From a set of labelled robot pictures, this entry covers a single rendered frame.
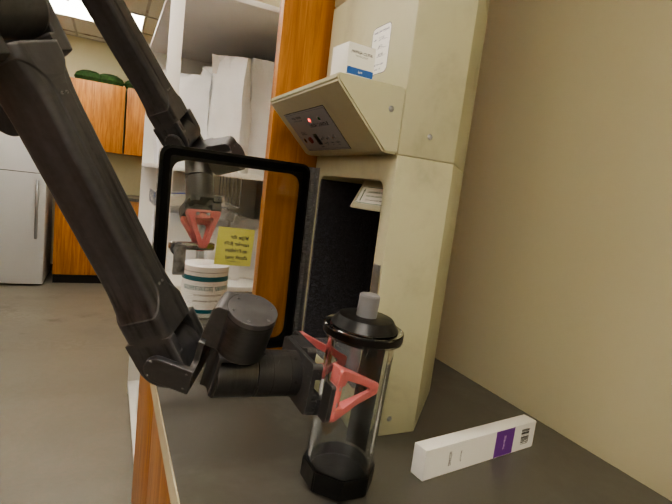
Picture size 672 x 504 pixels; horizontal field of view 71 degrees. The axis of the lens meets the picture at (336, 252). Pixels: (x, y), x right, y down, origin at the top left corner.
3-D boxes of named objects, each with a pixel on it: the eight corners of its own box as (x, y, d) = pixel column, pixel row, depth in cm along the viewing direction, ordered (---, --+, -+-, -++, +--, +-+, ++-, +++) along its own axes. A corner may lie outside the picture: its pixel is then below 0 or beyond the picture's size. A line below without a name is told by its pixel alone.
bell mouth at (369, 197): (407, 212, 102) (411, 186, 102) (461, 221, 87) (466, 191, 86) (334, 204, 95) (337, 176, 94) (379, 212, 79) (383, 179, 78)
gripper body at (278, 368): (297, 334, 65) (245, 332, 62) (328, 365, 56) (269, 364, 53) (288, 379, 66) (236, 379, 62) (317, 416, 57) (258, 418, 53)
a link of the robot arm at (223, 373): (195, 371, 58) (200, 408, 54) (208, 329, 55) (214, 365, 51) (249, 372, 62) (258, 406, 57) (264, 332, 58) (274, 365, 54)
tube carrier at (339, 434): (352, 444, 74) (377, 313, 71) (389, 488, 64) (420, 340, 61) (288, 452, 69) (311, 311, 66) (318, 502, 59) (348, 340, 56)
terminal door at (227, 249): (291, 346, 105) (311, 165, 99) (145, 357, 89) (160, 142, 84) (289, 345, 105) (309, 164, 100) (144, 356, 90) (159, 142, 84)
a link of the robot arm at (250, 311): (173, 333, 61) (140, 377, 53) (192, 260, 56) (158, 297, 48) (260, 366, 62) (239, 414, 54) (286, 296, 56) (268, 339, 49)
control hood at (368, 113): (316, 156, 101) (321, 108, 100) (398, 154, 72) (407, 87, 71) (264, 148, 96) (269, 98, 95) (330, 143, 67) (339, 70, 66)
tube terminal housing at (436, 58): (386, 359, 118) (431, 39, 108) (474, 423, 90) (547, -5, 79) (292, 365, 107) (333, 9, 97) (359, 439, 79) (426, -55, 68)
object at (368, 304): (372, 329, 70) (380, 286, 69) (408, 354, 62) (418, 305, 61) (317, 329, 66) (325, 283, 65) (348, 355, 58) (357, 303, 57)
